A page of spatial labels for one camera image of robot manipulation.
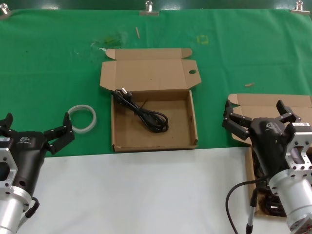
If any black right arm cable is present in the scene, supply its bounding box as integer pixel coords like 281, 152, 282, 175
225, 177, 270, 234

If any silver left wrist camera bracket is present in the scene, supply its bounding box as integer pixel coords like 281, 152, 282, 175
0, 136, 20, 195

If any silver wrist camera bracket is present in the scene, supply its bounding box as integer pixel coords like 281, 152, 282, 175
285, 121, 312, 171
0, 136, 20, 195

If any metal binder clip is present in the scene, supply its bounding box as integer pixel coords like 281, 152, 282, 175
0, 5, 12, 20
139, 0, 159, 17
290, 0, 312, 15

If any grey strain relief cable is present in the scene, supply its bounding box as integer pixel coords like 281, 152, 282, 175
245, 187, 259, 234

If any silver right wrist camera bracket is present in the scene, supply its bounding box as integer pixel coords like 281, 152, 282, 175
285, 121, 312, 171

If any black power cable with plug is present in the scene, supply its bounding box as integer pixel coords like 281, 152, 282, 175
110, 88, 170, 134

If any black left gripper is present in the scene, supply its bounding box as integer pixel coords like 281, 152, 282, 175
0, 112, 75, 196

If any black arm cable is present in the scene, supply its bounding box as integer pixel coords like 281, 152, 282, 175
225, 177, 270, 234
18, 196, 40, 227

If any clear tape roll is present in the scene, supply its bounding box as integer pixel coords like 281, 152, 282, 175
67, 104, 98, 135

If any open cardboard box of cables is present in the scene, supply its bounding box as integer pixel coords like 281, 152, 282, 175
227, 94, 312, 219

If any open cardboard box with hole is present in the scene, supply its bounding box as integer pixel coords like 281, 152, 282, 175
99, 48, 201, 153

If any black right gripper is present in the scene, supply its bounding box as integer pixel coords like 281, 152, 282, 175
221, 98, 302, 178

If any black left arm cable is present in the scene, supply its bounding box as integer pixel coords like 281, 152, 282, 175
18, 196, 40, 227

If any green table cloth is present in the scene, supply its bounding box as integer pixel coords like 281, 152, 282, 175
0, 9, 312, 159

